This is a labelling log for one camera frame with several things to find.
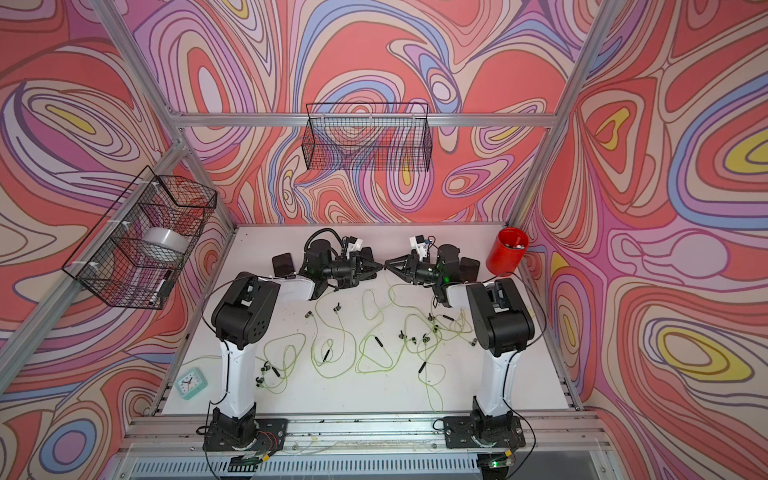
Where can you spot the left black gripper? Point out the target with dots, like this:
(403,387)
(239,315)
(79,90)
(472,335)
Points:
(357,275)

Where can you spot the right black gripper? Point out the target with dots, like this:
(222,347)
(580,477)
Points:
(409,271)

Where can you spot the black smartphone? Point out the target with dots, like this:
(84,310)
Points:
(283,266)
(468,270)

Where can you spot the green earphones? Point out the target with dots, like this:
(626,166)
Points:
(278,361)
(368,355)
(428,333)
(333,336)

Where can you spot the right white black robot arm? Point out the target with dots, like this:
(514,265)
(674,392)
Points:
(503,327)

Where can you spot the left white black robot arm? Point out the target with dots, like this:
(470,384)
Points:
(243,315)

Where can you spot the red plastic cup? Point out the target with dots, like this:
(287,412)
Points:
(507,251)

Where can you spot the teal alarm clock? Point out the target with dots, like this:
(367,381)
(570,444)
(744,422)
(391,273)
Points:
(190,383)

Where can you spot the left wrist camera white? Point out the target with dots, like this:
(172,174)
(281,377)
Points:
(350,244)

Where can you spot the black wire basket back wall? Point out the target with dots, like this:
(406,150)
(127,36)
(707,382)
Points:
(368,136)

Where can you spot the black wire basket wall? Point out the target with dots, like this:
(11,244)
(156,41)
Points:
(368,136)
(137,255)

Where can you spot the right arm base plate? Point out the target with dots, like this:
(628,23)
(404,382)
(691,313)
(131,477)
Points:
(481,431)

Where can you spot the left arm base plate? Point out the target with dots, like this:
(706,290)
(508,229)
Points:
(249,434)

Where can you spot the black wire basket left wall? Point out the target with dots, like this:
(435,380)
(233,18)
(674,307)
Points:
(137,255)

